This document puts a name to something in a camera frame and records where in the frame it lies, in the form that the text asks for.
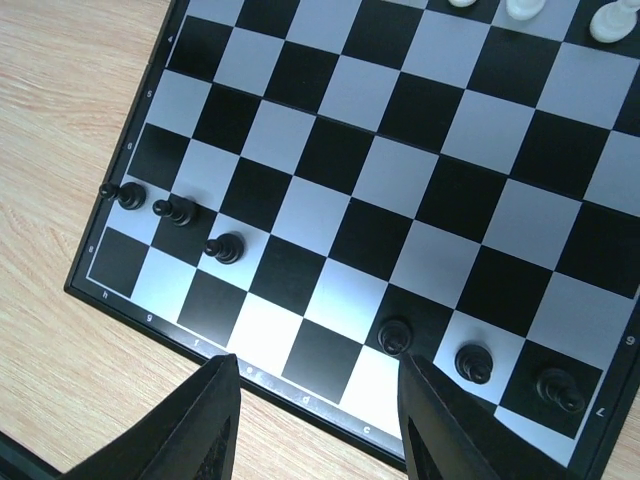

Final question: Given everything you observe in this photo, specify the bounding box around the black piece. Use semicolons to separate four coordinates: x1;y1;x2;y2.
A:
152;197;197;227
98;182;147;210
454;343;493;385
203;232;245;265

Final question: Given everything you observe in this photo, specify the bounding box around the black pawn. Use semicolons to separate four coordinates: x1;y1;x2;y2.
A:
536;368;586;414

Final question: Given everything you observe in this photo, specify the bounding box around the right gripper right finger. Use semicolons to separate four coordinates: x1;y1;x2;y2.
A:
398;354;545;479

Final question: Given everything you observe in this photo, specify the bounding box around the black folding chess board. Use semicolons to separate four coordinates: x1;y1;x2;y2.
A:
65;1;639;479

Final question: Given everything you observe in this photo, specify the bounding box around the white pawn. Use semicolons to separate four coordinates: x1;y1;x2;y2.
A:
505;0;546;21
589;0;639;43
448;0;476;8

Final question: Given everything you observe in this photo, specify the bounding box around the black piece board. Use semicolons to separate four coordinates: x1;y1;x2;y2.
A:
377;317;413;357

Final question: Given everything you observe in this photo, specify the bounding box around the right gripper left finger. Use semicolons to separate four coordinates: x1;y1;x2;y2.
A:
61;354;241;479

